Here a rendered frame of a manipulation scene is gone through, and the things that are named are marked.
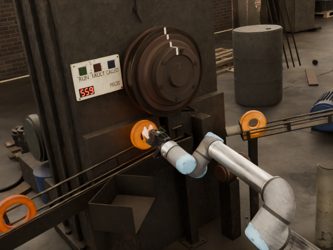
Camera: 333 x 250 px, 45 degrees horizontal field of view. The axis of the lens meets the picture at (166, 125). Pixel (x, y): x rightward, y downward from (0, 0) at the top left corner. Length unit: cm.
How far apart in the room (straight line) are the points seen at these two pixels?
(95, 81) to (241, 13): 468
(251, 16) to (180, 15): 405
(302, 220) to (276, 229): 133
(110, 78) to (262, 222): 106
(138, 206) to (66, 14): 95
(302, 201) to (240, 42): 232
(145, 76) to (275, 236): 98
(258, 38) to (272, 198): 335
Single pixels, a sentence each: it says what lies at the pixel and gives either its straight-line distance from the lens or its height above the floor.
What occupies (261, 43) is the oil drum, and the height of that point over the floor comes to 75.
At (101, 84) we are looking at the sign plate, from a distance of 208.
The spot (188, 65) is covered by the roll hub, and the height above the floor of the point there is 115.
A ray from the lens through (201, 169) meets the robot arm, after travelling 199.
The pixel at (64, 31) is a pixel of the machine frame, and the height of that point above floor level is 140.
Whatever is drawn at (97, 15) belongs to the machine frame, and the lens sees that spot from 207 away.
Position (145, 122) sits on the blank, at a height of 89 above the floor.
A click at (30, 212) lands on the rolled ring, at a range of 199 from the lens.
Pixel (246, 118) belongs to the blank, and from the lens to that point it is 247.
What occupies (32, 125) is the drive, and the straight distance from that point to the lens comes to 321.
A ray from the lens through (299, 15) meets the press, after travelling 992.
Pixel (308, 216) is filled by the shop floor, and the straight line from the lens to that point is 292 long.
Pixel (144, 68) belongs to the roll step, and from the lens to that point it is 202.
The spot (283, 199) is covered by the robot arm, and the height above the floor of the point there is 80.
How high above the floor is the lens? 161
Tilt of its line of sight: 21 degrees down
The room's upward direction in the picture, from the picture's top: 6 degrees counter-clockwise
